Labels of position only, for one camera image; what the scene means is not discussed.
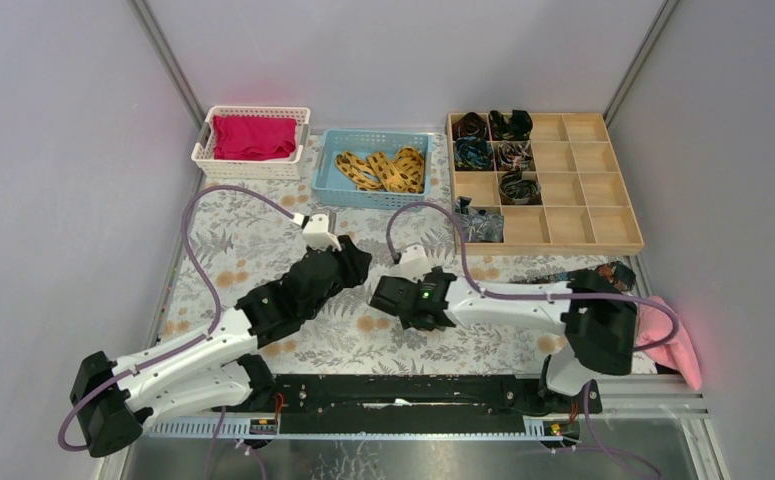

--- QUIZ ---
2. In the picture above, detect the dark red rolled tie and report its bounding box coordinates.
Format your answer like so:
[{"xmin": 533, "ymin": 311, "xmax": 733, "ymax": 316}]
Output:
[{"xmin": 451, "ymin": 112, "xmax": 490, "ymax": 141}]

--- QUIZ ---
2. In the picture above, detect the blue floral rolled tie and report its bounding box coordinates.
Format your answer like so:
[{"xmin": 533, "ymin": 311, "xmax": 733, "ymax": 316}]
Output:
[{"xmin": 454, "ymin": 137, "xmax": 494, "ymax": 171}]

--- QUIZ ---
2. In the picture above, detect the wooden compartment organizer tray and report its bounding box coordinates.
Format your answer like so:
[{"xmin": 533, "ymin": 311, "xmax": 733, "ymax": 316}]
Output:
[{"xmin": 446, "ymin": 111, "xmax": 644, "ymax": 255}]

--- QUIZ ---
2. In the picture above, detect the magenta cloth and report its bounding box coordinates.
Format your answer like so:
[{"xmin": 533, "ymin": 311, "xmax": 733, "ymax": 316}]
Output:
[{"xmin": 213, "ymin": 116, "xmax": 297, "ymax": 161}]

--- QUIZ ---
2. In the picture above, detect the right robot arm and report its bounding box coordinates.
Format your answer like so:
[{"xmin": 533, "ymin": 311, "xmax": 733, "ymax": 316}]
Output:
[{"xmin": 369, "ymin": 267, "xmax": 637, "ymax": 412}]

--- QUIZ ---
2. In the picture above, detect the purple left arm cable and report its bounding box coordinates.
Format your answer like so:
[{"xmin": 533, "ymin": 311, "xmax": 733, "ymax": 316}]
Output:
[{"xmin": 57, "ymin": 184, "xmax": 302, "ymax": 453}]

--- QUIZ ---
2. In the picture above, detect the brown paisley rolled tie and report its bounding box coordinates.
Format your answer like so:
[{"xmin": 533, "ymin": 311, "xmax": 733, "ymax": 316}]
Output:
[{"xmin": 494, "ymin": 141, "xmax": 535, "ymax": 171}]

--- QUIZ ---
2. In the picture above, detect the dark grey rolled tie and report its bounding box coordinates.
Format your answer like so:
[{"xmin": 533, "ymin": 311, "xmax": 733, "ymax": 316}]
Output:
[{"xmin": 499, "ymin": 171, "xmax": 542, "ymax": 206}]

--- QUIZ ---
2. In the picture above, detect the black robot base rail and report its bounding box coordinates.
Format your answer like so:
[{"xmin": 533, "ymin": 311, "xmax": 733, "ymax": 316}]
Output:
[{"xmin": 227, "ymin": 372, "xmax": 604, "ymax": 439}]

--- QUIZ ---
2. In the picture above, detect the black floral rolled tie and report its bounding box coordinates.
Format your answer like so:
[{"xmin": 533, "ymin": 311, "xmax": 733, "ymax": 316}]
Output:
[{"xmin": 488, "ymin": 110, "xmax": 533, "ymax": 141}]

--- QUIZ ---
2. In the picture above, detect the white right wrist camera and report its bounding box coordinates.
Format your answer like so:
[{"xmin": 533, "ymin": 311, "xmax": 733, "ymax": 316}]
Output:
[{"xmin": 391, "ymin": 243, "xmax": 432, "ymax": 281}]

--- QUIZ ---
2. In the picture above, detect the floral patterned table mat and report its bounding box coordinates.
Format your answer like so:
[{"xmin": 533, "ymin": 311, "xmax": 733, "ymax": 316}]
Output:
[{"xmin": 152, "ymin": 132, "xmax": 659, "ymax": 377}]

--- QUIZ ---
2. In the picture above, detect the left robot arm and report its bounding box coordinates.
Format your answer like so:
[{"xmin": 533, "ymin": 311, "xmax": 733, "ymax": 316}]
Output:
[{"xmin": 58, "ymin": 235, "xmax": 372, "ymax": 458}]

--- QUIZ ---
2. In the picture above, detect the dark floral pattern tie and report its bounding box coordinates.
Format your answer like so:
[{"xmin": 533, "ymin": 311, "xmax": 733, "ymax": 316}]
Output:
[{"xmin": 512, "ymin": 261, "xmax": 636, "ymax": 293}]

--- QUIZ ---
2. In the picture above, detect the light blue plastic basket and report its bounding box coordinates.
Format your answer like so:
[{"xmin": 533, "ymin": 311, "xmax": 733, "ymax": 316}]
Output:
[{"xmin": 312, "ymin": 129, "xmax": 433, "ymax": 210}]

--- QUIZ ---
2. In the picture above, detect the grey leaf pattern tie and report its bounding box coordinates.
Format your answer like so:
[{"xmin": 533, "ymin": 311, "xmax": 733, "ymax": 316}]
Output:
[{"xmin": 453, "ymin": 196, "xmax": 505, "ymax": 243}]

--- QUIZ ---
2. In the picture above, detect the white plastic basket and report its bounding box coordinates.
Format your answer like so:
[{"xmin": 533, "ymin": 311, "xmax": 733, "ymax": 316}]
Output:
[{"xmin": 191, "ymin": 105, "xmax": 311, "ymax": 180}]

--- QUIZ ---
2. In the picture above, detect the yellow insect pattern tie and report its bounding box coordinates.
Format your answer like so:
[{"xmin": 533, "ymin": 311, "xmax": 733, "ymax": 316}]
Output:
[{"xmin": 334, "ymin": 146, "xmax": 426, "ymax": 194}]

